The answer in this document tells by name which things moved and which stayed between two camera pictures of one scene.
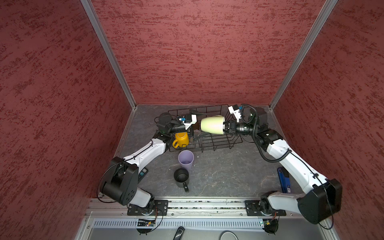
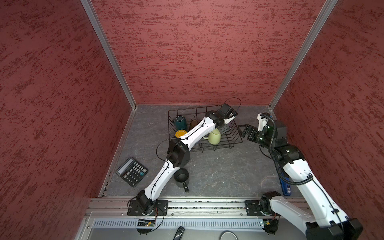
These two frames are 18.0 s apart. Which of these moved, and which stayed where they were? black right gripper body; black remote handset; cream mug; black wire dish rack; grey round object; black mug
Moved: black right gripper body; cream mug
Stayed: grey round object; black remote handset; black mug; black wire dish rack
